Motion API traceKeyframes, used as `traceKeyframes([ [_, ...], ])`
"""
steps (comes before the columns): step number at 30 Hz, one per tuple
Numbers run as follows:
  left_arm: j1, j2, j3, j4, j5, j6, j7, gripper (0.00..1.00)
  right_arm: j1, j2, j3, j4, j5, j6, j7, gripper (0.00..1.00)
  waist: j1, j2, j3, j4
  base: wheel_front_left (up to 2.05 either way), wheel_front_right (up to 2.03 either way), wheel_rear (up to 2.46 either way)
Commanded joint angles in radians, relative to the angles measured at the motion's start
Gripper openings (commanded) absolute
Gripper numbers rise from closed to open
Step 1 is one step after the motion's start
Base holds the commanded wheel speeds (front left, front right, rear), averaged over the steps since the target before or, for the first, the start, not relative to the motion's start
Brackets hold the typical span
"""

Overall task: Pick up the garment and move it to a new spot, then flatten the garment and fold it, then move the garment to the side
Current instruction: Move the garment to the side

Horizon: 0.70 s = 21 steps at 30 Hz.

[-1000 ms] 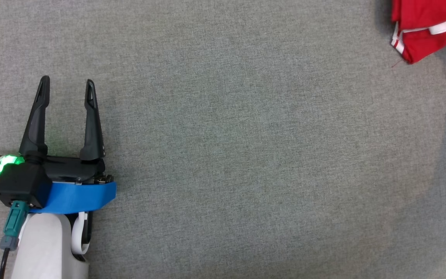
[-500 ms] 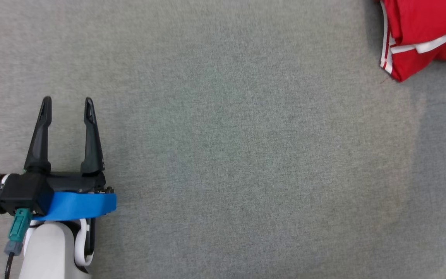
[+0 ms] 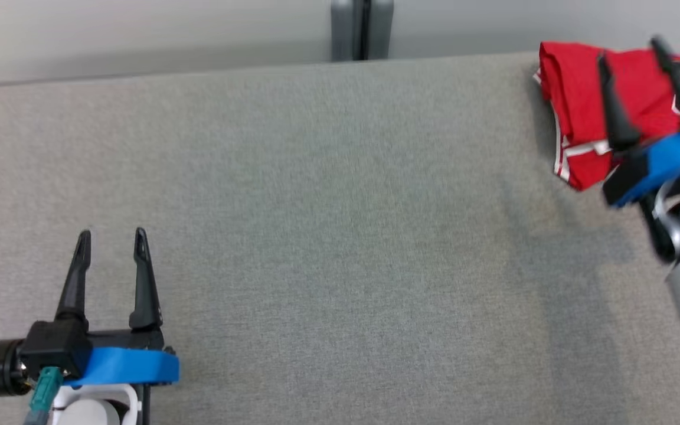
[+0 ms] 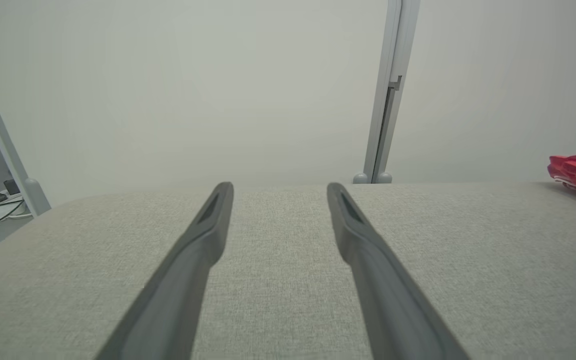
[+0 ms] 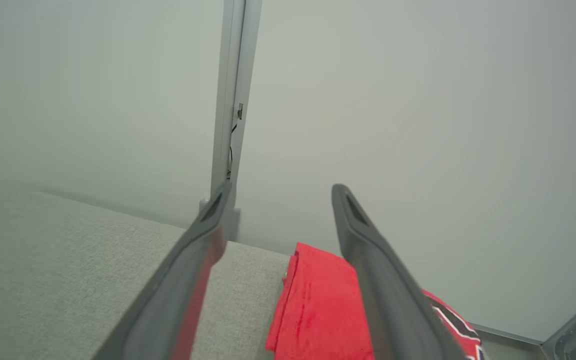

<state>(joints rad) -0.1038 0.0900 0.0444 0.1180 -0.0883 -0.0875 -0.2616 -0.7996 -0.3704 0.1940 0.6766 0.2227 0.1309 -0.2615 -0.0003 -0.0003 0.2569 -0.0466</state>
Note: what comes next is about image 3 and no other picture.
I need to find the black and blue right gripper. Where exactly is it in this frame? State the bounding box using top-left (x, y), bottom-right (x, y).
top-left (596, 35), bottom-right (680, 208)

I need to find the grey partition post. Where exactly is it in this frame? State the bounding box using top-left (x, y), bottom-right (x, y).
top-left (367, 0), bottom-right (395, 60)
top-left (331, 0), bottom-right (365, 62)

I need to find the grey fabric upholstered bench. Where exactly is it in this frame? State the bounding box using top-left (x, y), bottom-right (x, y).
top-left (0, 52), bottom-right (680, 425)

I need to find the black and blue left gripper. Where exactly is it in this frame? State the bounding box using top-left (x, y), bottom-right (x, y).
top-left (0, 227), bottom-right (181, 397)

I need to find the left cable with teal plug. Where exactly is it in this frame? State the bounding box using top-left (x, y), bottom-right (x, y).
top-left (21, 366), bottom-right (64, 425)

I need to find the red white printed t-shirt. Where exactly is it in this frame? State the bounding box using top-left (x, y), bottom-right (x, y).
top-left (532, 40), bottom-right (680, 192)

